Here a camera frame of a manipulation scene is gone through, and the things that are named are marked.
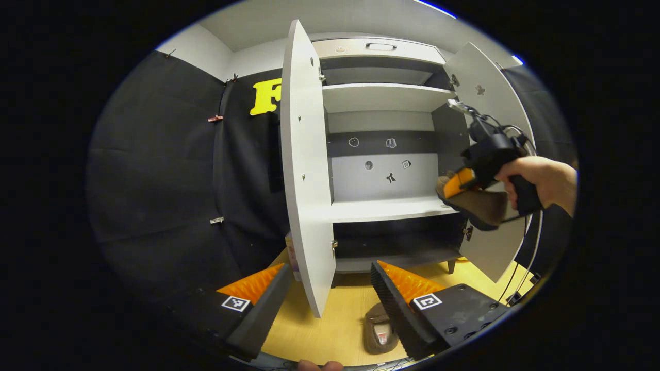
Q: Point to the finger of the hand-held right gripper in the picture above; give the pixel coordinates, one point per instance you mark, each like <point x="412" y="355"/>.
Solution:
<point x="456" y="181"/>

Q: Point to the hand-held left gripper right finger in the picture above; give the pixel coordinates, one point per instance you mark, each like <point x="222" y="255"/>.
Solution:
<point x="399" y="314"/>

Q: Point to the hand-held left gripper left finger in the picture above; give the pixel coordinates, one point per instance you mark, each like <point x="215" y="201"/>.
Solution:
<point x="263" y="314"/>

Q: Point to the brown fuzzy shoe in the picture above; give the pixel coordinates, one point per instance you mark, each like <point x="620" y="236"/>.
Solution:
<point x="479" y="208"/>
<point x="379" y="330"/>

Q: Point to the white cabinet door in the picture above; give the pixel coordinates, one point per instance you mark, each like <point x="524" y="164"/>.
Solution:
<point x="490" y="87"/>
<point x="307" y="180"/>

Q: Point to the white shoe cabinet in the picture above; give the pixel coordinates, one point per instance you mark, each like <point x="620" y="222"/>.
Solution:
<point x="381" y="175"/>

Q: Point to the dark cabinet leg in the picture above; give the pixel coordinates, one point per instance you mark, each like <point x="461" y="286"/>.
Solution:
<point x="451" y="266"/>

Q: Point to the beige cabinet drawer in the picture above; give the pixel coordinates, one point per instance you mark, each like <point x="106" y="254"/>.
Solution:
<point x="350" y="49"/>

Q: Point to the pale printed box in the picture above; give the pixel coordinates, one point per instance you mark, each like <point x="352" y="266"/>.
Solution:
<point x="292" y="257"/>

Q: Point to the small ceiling light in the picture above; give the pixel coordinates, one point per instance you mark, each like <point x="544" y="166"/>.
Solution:
<point x="517" y="60"/>

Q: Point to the long ceiling light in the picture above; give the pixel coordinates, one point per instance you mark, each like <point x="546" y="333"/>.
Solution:
<point x="435" y="7"/>

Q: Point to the red cloth clip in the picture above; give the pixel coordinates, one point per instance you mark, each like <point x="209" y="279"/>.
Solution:
<point x="215" y="118"/>

